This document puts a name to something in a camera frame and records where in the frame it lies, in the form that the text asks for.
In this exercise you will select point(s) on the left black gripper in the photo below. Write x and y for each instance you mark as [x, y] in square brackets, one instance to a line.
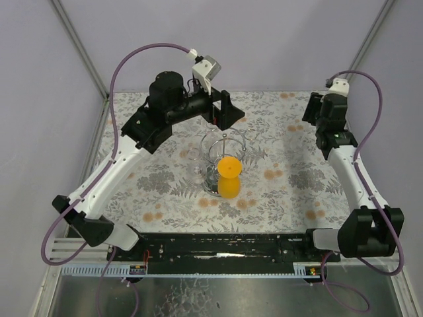
[217, 107]

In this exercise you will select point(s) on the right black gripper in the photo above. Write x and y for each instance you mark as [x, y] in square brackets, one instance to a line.
[310, 107]

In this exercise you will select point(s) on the clear wine glass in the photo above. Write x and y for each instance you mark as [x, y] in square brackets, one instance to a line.
[195, 168]
[295, 139]

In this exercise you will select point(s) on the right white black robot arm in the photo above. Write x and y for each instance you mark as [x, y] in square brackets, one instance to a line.
[372, 225]

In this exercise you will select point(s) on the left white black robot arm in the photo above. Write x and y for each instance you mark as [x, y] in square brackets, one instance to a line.
[167, 104]

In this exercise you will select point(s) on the orange plastic wine glass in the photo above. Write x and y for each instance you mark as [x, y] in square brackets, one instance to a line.
[229, 184]

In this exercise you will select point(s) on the floral patterned table mat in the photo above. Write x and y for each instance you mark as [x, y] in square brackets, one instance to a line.
[266, 174]

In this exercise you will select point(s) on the chrome wire wine glass rack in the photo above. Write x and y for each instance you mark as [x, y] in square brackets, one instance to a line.
[223, 152]

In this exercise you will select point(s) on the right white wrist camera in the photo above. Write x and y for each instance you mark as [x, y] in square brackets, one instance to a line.
[338, 86]

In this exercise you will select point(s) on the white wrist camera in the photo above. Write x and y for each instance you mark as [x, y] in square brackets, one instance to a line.
[204, 69]
[338, 86]

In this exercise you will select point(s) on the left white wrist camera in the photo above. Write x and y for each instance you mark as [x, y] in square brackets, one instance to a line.
[204, 69]

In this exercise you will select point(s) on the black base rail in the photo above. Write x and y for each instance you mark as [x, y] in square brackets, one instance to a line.
[232, 252]

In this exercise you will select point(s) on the white slotted cable duct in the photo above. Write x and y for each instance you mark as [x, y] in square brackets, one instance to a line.
[294, 271]

